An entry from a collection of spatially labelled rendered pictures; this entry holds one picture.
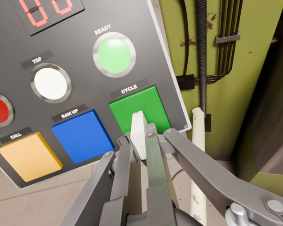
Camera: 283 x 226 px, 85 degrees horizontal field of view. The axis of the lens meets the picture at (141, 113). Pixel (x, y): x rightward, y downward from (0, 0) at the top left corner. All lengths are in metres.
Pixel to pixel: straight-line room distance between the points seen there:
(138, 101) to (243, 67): 0.41
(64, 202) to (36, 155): 1.32
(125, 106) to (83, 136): 0.09
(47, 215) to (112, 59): 1.58
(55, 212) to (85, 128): 1.43
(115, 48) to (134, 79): 0.05
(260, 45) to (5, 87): 0.55
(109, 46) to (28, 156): 0.22
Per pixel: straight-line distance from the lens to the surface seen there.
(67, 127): 0.26
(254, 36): 0.52
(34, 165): 0.33
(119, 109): 0.23
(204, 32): 0.46
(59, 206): 1.64
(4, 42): 0.29
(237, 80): 0.60
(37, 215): 1.77
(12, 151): 0.33
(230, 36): 0.48
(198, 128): 0.63
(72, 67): 0.24
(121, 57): 0.22
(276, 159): 0.65
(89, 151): 0.27
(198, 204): 0.55
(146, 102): 0.23
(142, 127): 0.17
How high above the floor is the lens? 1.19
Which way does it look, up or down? 49 degrees down
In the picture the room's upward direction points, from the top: 29 degrees counter-clockwise
